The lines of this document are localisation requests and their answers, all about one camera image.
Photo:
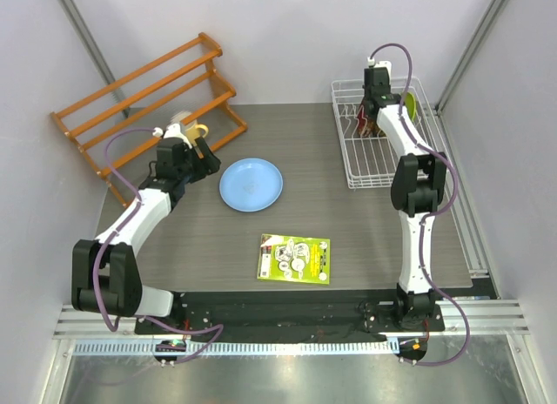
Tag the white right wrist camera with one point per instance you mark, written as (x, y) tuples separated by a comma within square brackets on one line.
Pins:
[(380, 66)]

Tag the green illustrated booklet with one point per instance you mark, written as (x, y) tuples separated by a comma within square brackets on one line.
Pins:
[(294, 259)]

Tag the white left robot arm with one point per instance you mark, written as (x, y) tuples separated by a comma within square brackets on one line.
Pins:
[(105, 278)]

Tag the aluminium front rail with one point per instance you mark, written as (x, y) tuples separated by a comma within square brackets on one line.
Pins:
[(90, 337)]

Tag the light blue plate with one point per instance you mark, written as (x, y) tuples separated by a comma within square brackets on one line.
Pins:
[(250, 185)]

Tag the aluminium frame post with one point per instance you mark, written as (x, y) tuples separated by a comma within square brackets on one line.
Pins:
[(88, 41), (479, 36)]

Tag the white wire dish rack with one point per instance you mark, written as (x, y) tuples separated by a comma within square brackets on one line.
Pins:
[(371, 162)]

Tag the white cup on shelf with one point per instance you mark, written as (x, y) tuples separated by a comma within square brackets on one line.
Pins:
[(180, 117)]

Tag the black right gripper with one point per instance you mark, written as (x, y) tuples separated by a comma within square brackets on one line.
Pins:
[(386, 84)]

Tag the aluminium frame post left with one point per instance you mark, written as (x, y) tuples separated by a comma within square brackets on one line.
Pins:
[(88, 41)]

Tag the yellow ceramic mug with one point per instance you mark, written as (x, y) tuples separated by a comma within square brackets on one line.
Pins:
[(194, 130)]

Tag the aluminium frame post right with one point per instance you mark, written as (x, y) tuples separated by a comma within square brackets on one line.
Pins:
[(479, 36)]

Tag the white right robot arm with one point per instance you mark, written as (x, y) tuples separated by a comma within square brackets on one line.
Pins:
[(417, 191)]

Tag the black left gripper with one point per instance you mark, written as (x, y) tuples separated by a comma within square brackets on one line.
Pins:
[(206, 165)]

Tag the red patterned plate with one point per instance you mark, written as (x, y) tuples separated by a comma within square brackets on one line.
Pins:
[(365, 126)]

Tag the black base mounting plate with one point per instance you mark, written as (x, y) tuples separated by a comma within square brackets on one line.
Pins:
[(287, 317)]

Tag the lime green plate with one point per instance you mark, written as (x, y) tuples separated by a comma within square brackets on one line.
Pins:
[(411, 105)]

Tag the orange wooden shelf rack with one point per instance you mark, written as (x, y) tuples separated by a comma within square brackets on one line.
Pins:
[(221, 93)]

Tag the brown yellow-rimmed plate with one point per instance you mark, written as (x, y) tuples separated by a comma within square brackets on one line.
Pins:
[(377, 132)]

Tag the aluminium side rail right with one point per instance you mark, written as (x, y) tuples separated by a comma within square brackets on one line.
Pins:
[(476, 255)]

